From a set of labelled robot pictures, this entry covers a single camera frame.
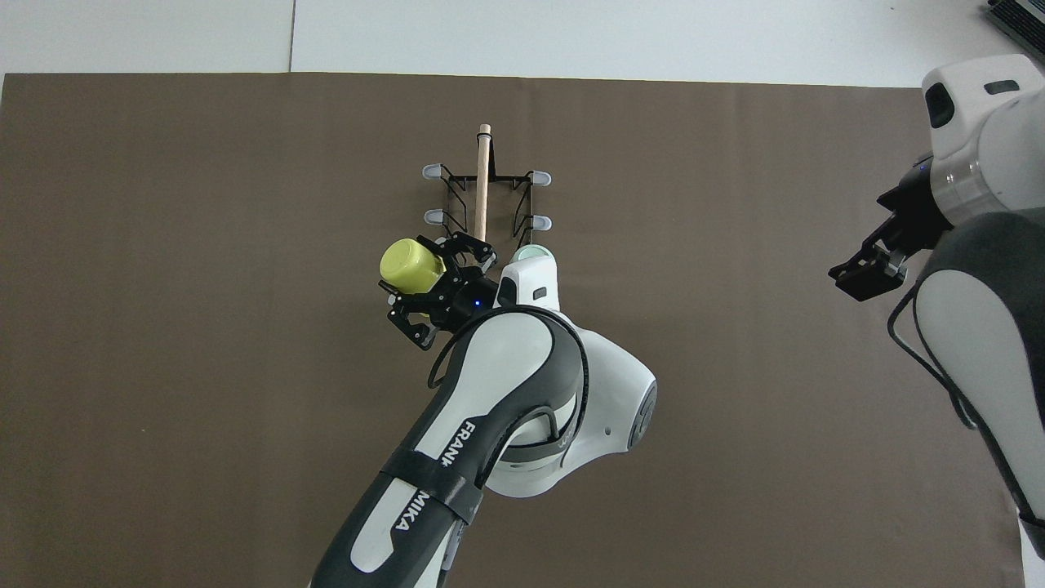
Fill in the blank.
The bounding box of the black wire cup rack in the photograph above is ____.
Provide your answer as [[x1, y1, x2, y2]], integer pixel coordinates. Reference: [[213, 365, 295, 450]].
[[421, 123, 553, 270]]

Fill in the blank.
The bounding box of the brown paper table mat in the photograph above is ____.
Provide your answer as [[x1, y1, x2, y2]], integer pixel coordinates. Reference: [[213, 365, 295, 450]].
[[0, 72, 1025, 588]]

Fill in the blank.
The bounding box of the dark ribbed device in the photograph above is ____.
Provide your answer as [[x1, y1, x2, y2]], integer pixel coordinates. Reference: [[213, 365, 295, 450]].
[[985, 0, 1045, 38]]

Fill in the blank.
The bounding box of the yellow plastic cup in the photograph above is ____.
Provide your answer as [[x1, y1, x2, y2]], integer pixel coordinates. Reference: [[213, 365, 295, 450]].
[[379, 238, 447, 296]]

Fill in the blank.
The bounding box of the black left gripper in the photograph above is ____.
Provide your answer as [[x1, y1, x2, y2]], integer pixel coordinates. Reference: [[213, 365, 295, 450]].
[[378, 232, 499, 350]]

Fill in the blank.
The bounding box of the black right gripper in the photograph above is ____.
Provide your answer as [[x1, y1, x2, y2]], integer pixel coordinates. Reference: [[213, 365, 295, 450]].
[[829, 155, 952, 303]]

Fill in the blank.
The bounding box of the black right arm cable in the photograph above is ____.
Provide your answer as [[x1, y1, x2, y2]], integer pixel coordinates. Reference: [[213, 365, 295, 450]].
[[887, 278, 981, 430]]

